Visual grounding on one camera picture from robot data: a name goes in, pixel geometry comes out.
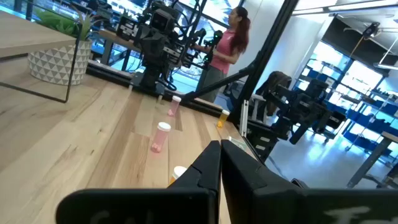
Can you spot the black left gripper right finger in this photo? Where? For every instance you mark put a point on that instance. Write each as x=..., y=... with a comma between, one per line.
x=311, y=207

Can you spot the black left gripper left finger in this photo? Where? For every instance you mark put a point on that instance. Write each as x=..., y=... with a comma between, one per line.
x=140, y=205

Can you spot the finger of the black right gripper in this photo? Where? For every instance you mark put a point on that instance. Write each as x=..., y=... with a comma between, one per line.
x=144, y=46
x=161, y=49

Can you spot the orange pill bottle white cap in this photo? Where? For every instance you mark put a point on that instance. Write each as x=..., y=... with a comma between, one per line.
x=179, y=171
x=223, y=119

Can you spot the pink pill bottle white cap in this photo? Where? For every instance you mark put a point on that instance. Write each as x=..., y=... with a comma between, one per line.
x=174, y=105
x=160, y=138

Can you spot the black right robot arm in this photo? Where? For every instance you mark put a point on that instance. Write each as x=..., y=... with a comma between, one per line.
x=152, y=76

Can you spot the black background robot arm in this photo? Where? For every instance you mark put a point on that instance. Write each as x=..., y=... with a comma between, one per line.
x=298, y=109

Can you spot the wooden workbench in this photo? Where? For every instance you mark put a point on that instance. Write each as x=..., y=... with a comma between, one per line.
x=109, y=35

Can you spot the person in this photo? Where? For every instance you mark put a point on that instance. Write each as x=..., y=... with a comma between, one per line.
x=224, y=53

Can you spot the grey workshop table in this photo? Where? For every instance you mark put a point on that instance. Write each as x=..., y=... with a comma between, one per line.
x=367, y=163

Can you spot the potted plant triangle-patterned pot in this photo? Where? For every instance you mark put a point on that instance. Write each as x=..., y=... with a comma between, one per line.
x=56, y=65

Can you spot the shelving with blue bins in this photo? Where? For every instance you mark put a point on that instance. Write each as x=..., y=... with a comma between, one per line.
x=360, y=140

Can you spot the black control box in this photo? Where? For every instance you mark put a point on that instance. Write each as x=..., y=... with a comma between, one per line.
x=264, y=130

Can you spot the chair with dark jacket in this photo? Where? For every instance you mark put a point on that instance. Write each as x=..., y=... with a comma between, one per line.
x=275, y=84

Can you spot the ceiling light strip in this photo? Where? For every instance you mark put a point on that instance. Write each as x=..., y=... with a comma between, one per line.
x=357, y=5

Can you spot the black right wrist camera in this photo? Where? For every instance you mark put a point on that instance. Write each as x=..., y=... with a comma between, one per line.
x=162, y=21

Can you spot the wooden shelf black metal frame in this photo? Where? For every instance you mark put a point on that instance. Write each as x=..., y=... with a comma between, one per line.
x=31, y=34

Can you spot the silver aluminium extrusion post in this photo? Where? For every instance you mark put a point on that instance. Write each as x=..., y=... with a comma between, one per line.
x=244, y=119

